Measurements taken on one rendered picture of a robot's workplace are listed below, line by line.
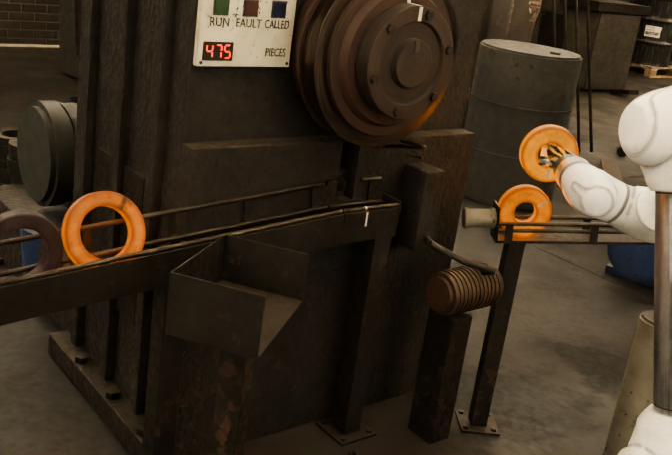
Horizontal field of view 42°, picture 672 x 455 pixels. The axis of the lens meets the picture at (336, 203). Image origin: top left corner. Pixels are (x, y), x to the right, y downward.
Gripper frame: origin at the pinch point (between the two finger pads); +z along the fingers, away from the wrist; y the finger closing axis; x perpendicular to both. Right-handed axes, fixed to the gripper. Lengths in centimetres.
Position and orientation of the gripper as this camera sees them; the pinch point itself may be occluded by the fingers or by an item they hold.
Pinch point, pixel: (550, 147)
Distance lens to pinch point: 242.2
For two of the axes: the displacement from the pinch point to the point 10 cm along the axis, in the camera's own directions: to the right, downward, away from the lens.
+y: 9.9, 1.1, 0.8
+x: 1.3, -9.3, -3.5
